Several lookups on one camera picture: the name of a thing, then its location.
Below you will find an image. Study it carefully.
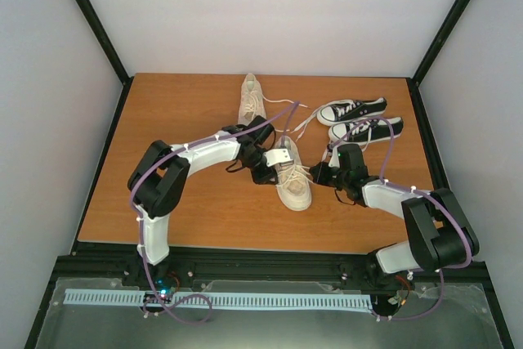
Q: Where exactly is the cream lace sneaker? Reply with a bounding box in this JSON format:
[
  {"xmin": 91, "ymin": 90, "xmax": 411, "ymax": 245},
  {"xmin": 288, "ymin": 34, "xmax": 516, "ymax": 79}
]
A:
[
  {"xmin": 275, "ymin": 136, "xmax": 312, "ymax": 212},
  {"xmin": 237, "ymin": 74, "xmax": 293, "ymax": 126}
]

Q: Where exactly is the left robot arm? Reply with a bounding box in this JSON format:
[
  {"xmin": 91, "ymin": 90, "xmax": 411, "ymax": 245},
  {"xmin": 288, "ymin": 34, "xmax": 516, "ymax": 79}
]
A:
[{"xmin": 127, "ymin": 116, "xmax": 278, "ymax": 286}]

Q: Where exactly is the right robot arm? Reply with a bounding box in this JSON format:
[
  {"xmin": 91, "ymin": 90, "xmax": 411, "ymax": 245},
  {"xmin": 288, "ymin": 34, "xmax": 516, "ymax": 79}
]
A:
[{"xmin": 309, "ymin": 144, "xmax": 480, "ymax": 287}]

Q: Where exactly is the black canvas sneaker rear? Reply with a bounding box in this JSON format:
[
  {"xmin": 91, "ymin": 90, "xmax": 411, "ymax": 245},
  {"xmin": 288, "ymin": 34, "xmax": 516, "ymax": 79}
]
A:
[{"xmin": 293, "ymin": 97, "xmax": 387, "ymax": 132}]

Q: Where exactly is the black canvas sneaker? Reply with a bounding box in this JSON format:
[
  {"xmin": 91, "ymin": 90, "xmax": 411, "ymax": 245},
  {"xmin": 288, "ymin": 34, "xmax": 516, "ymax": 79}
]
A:
[
  {"xmin": 293, "ymin": 97, "xmax": 387, "ymax": 132},
  {"xmin": 322, "ymin": 117, "xmax": 404, "ymax": 159}
]

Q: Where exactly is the black canvas sneaker front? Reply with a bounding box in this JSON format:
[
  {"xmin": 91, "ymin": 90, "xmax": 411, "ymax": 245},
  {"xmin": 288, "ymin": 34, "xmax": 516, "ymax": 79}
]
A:
[{"xmin": 322, "ymin": 117, "xmax": 404, "ymax": 159}]

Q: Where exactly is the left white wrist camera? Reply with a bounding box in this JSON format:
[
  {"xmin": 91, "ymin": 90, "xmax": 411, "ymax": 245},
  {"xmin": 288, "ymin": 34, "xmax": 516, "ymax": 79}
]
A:
[{"xmin": 263, "ymin": 148, "xmax": 294, "ymax": 167}]

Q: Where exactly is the light blue slotted cable duct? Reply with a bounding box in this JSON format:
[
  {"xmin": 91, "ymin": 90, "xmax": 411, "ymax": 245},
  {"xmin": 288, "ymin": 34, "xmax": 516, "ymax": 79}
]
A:
[{"xmin": 63, "ymin": 289, "xmax": 372, "ymax": 313}]

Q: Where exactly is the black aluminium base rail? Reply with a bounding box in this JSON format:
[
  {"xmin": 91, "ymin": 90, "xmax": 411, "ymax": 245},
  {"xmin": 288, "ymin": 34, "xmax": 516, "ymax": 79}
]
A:
[{"xmin": 52, "ymin": 242, "xmax": 489, "ymax": 289}]

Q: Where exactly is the right black frame post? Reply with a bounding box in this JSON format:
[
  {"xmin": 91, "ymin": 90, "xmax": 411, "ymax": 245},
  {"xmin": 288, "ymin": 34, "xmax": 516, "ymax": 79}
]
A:
[{"xmin": 412, "ymin": 0, "xmax": 471, "ymax": 87}]

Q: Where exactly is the black frame post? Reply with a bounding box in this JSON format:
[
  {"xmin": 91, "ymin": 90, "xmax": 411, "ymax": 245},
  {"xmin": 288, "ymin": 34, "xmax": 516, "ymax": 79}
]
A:
[
  {"xmin": 51, "ymin": 0, "xmax": 134, "ymax": 85},
  {"xmin": 412, "ymin": 0, "xmax": 471, "ymax": 87}
]

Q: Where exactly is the left black frame post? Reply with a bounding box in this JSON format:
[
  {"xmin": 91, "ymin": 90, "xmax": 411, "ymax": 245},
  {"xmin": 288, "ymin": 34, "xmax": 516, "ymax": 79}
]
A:
[{"xmin": 51, "ymin": 0, "xmax": 134, "ymax": 85}]

